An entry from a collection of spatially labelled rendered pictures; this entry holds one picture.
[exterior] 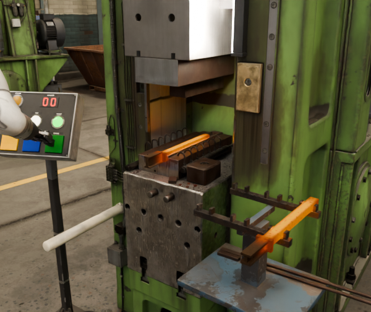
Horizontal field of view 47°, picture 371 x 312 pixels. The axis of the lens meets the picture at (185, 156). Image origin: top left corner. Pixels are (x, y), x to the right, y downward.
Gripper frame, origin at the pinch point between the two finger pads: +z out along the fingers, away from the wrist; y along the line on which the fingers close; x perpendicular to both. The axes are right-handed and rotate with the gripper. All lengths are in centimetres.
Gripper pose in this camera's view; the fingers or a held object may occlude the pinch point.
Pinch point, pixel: (48, 141)
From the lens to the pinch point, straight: 179.6
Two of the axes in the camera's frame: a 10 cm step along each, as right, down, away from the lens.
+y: 9.9, 0.5, -1.6
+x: 0.8, -9.8, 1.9
